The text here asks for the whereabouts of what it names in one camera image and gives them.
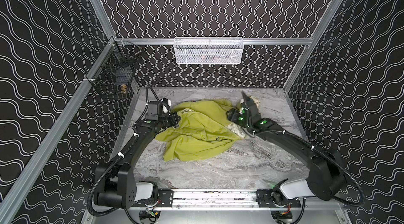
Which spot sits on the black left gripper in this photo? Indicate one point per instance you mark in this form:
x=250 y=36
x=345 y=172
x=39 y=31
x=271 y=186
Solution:
x=173 y=119

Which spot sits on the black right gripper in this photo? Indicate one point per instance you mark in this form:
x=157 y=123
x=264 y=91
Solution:
x=245 y=110

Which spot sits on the lime green printed jacket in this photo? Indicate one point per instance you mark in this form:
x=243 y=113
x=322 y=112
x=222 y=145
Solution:
x=203 y=131

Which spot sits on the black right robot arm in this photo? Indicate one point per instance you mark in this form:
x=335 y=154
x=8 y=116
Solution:
x=326 y=177

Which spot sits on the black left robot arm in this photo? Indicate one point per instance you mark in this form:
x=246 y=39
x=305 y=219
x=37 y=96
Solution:
x=115 y=185

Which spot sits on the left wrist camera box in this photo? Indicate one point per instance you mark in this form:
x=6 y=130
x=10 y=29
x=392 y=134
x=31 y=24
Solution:
x=166 y=103

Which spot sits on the black wire basket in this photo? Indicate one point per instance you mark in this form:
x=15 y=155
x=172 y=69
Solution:
x=117 y=69

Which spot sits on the white wire mesh basket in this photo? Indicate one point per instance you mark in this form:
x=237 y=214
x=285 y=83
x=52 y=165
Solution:
x=208 y=50

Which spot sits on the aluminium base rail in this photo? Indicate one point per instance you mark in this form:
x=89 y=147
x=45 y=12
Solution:
x=221 y=199

